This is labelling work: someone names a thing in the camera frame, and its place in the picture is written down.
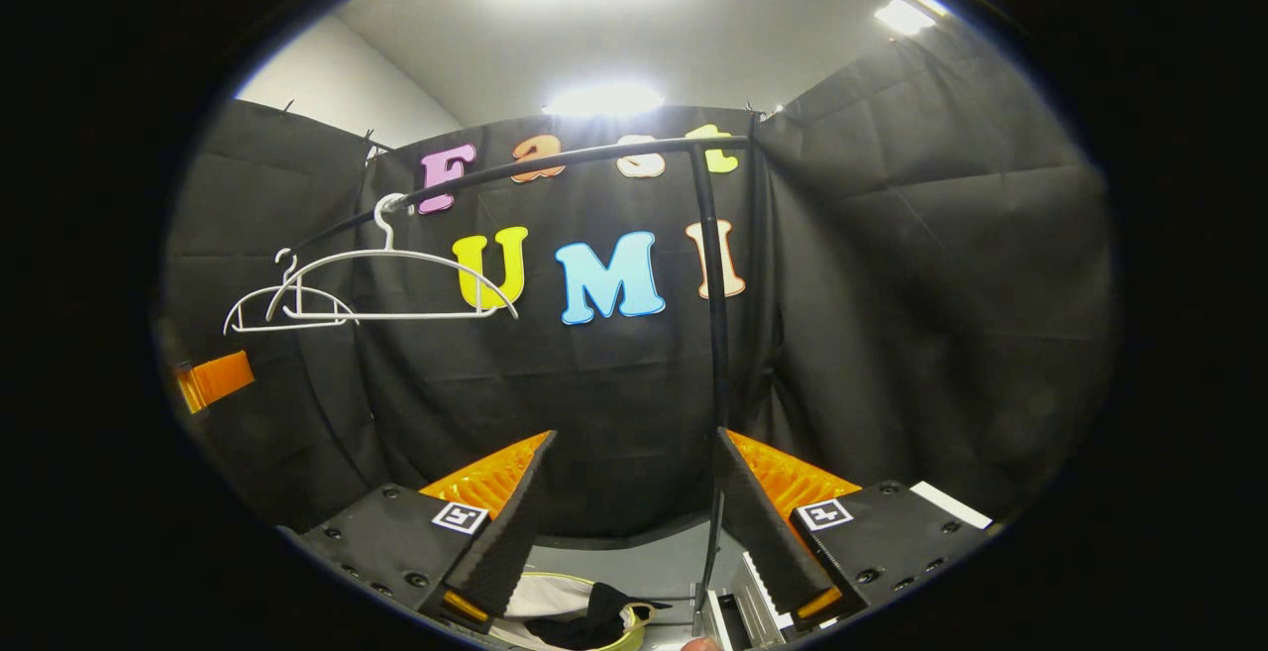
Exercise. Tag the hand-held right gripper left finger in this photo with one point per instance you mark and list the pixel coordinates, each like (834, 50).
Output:
(505, 532)

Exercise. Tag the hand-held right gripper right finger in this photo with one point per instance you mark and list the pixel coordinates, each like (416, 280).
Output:
(758, 532)

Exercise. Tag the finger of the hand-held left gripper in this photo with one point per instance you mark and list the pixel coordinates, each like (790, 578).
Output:
(223, 379)

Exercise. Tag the white laundry hamper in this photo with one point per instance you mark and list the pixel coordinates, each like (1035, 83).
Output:
(545, 596)

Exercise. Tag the black knit garment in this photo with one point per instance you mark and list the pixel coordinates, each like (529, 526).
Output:
(599, 616)

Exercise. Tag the small white clothes hanger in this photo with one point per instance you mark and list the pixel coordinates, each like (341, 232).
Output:
(293, 276)

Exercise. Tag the large white clothes hanger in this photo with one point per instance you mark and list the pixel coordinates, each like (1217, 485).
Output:
(384, 230)

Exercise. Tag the black clothes rack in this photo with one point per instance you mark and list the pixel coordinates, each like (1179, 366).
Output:
(717, 284)

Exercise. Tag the black backdrop cloth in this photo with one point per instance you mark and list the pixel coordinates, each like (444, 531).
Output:
(941, 265)

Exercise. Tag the long ceiling light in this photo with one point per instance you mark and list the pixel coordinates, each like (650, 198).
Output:
(604, 101)

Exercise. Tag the small ceiling light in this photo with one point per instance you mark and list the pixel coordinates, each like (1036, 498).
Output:
(903, 15)

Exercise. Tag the white metal frame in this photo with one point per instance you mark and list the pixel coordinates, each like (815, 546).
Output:
(763, 592)

